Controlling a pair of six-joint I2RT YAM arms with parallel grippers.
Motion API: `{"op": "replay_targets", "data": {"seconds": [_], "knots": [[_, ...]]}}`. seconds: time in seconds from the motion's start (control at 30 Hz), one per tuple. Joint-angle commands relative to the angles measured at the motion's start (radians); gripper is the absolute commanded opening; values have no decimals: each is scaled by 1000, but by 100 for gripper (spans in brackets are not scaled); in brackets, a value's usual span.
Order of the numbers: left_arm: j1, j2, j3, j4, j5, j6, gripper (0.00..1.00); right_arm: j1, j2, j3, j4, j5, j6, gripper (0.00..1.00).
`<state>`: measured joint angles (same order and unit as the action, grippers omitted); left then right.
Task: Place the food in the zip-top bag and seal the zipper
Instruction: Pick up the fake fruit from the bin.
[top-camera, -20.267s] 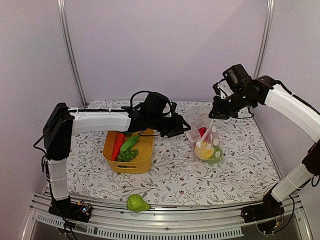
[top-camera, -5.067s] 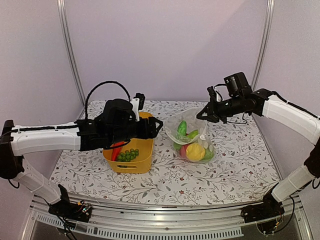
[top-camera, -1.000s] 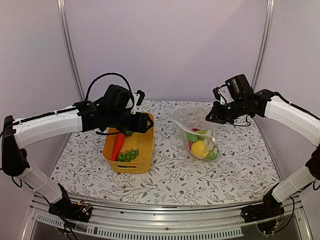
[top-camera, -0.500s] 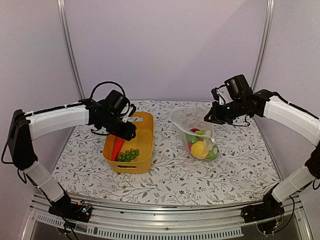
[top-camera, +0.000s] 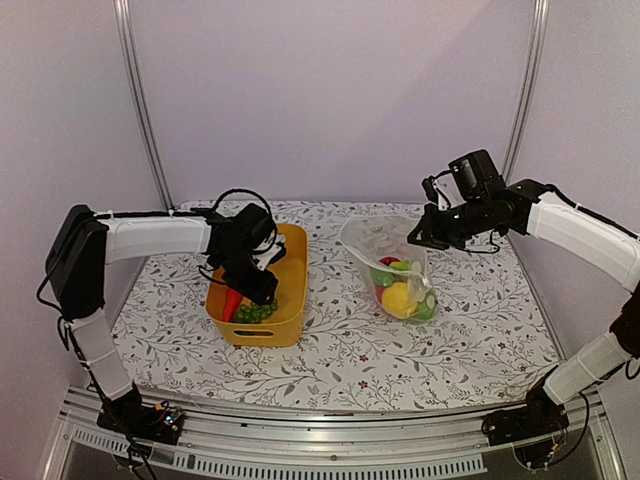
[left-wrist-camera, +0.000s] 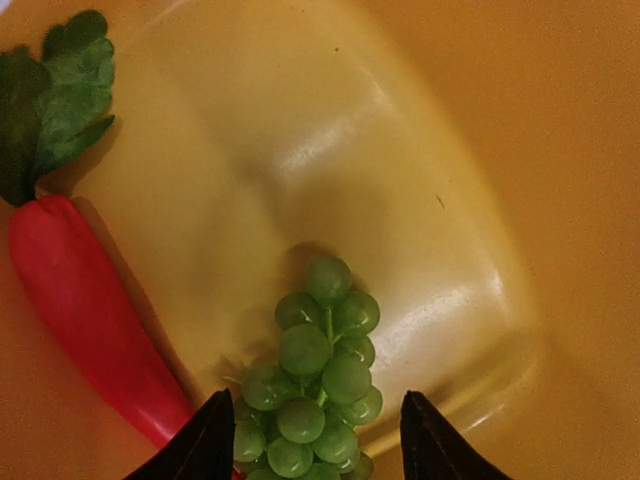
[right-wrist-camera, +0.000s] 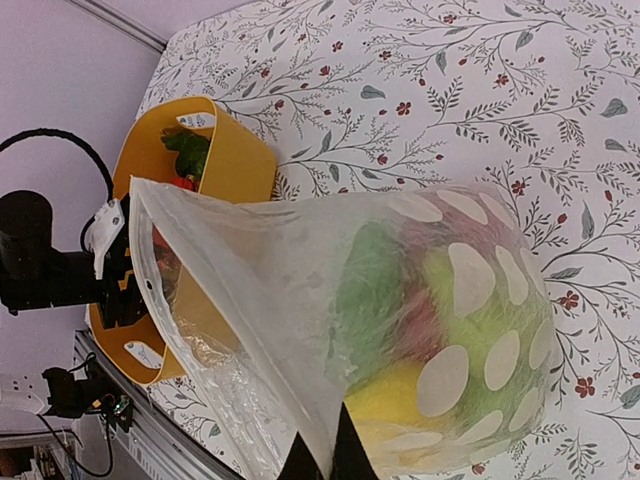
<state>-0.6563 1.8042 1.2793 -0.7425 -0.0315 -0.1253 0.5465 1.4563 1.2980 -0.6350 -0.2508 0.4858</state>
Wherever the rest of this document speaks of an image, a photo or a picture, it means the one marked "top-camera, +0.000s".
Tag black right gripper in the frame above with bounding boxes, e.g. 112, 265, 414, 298
408, 195, 491, 250

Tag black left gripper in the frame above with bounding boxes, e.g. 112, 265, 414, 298
215, 247, 278, 305

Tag green toy pear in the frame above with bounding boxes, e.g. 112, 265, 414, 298
389, 260, 411, 271

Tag clear polka dot zip bag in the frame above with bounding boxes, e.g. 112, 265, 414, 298
339, 215, 438, 322

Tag red toy apple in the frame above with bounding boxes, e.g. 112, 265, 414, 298
380, 257, 399, 266

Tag green toy bitter gourd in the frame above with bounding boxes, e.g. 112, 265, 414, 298
369, 268, 394, 288

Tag yellow toy apple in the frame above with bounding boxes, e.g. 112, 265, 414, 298
380, 282, 418, 319

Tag green toy grapes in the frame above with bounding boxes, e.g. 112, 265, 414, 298
232, 301, 278, 324

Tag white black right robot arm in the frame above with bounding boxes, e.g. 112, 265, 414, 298
407, 150, 639, 436

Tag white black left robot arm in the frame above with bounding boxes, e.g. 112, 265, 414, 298
45, 204, 286, 434

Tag orange toy carrot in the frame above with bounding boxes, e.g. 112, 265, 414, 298
222, 288, 244, 323

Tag yellow plastic basket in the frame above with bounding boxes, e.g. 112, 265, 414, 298
205, 224, 309, 347

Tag floral white table mat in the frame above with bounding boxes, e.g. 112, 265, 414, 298
112, 201, 559, 411

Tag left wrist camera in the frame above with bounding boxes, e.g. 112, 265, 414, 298
253, 238, 286, 271

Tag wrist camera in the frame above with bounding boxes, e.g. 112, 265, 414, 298
253, 238, 286, 271
421, 172, 452, 210

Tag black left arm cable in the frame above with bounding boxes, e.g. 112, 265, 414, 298
212, 187, 276, 221

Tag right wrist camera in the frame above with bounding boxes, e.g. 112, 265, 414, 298
421, 172, 452, 210

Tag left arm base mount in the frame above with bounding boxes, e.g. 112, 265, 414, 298
97, 384, 185, 445

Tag aluminium front rail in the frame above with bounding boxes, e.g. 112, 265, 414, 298
42, 387, 631, 479

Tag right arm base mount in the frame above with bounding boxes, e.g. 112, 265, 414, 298
481, 383, 569, 469

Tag right aluminium frame post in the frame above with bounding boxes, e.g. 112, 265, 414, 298
502, 0, 549, 180

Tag aluminium frame post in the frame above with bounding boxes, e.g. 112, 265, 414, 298
502, 0, 549, 180
113, 0, 174, 209

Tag left aluminium frame post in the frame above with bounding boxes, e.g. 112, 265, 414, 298
113, 0, 174, 209

